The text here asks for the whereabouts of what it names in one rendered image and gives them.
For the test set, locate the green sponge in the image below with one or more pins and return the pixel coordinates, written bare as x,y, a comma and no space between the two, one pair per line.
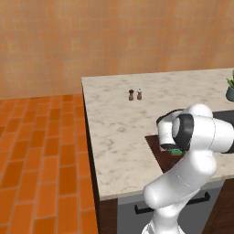
176,151

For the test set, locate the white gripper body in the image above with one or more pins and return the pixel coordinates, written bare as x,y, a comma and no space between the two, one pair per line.
166,139

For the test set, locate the dark brown cupboard door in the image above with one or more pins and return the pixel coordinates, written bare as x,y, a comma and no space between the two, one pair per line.
221,210

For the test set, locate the green plant in dark pot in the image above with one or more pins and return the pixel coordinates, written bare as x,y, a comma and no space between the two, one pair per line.
230,91

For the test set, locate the brown white-topped salt shaker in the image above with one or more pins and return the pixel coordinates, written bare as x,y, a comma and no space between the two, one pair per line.
139,94

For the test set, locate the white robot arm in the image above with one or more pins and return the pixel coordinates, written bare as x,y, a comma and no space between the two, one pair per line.
186,176

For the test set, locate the brown pepper shaker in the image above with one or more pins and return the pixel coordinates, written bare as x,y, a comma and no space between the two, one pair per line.
131,95

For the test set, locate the dark brown counter side panel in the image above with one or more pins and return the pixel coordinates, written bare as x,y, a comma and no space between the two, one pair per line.
105,213

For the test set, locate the grey drawer front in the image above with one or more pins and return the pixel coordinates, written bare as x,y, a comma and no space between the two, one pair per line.
129,218

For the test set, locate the dark brown cutting board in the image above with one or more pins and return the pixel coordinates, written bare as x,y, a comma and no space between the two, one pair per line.
164,160

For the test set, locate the black hob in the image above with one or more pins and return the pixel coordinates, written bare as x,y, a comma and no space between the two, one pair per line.
225,114

